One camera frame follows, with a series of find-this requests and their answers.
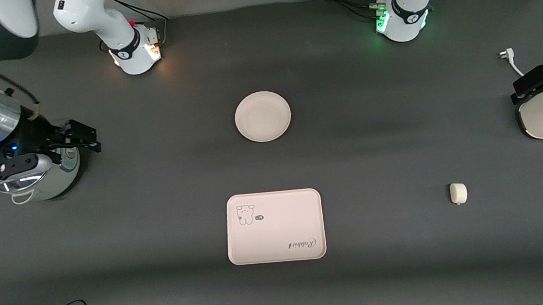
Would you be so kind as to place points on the pale green electric pot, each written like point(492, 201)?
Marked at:
point(62, 177)

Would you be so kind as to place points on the round cream plate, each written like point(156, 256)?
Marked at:
point(263, 117)

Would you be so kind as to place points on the glass pot lid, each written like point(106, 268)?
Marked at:
point(20, 185)

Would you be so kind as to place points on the cream rabbit print tray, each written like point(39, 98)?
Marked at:
point(279, 231)

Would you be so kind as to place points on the small white steamed bun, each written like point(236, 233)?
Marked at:
point(458, 193)

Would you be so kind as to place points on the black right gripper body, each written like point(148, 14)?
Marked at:
point(33, 133)

